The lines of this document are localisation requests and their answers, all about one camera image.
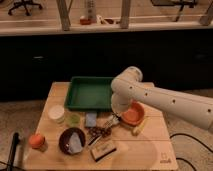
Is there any orange lidded jar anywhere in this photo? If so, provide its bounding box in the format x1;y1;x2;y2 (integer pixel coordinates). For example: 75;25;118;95
28;133;46;151

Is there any wooden block brush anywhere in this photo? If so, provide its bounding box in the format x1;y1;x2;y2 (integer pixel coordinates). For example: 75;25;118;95
91;140;117;162

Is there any black cable on floor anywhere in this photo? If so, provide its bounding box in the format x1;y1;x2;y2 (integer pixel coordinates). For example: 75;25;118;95
169;132;213;171

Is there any black pole stand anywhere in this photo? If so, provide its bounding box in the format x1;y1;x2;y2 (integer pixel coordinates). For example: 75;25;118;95
6;132;20;171

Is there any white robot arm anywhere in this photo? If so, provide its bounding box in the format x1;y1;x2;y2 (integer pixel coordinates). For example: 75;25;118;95
111;66;213;134

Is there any white cloth in bowl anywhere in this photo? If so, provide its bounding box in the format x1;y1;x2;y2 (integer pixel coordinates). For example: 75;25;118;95
68;133;83;154

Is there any blue sponge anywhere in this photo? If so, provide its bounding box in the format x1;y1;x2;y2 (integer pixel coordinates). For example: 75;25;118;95
85;112;97;127

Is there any dark brown bowl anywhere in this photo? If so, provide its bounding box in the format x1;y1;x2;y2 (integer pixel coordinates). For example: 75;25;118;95
59;127;85;155

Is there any red object on shelf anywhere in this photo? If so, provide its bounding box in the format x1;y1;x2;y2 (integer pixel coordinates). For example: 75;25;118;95
79;16;91;25

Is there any black office chair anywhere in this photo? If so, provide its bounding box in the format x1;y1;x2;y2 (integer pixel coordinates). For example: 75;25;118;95
8;0;43;16

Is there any orange bowl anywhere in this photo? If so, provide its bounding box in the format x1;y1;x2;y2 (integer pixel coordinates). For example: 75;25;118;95
121;101;144;126

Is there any green plastic tray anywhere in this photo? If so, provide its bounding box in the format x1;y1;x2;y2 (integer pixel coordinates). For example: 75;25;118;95
64;76;112;112

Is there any brown grape bunch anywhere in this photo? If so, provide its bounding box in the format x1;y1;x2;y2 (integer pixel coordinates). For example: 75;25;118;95
89;127;111;138

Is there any silver metal fork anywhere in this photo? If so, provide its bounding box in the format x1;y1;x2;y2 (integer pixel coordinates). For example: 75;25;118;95
103;115;120;129

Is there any black handled utensil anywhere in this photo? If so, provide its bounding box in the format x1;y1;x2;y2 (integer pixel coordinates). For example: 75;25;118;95
87;135;102;147

